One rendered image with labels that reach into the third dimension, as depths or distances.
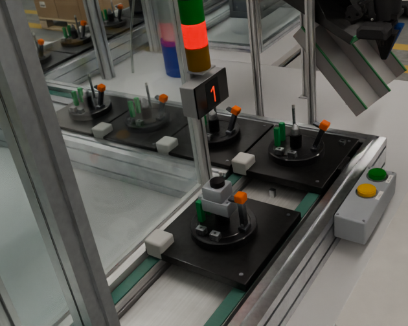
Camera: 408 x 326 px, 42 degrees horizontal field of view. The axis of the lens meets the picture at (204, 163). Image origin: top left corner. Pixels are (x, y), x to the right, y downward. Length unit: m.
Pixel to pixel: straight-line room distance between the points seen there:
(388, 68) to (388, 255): 0.68
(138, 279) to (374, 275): 0.49
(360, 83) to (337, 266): 0.59
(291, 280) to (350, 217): 0.22
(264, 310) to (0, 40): 0.71
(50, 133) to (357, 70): 1.25
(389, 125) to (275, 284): 0.84
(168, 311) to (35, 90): 0.71
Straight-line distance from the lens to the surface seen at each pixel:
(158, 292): 1.09
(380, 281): 1.16
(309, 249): 1.07
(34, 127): 0.40
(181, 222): 1.16
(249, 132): 1.46
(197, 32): 1.09
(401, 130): 1.68
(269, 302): 0.97
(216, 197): 1.04
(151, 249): 1.10
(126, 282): 1.08
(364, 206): 1.18
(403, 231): 1.29
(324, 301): 1.11
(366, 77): 1.57
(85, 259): 0.48
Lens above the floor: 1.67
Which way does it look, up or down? 31 degrees down
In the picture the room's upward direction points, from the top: 9 degrees counter-clockwise
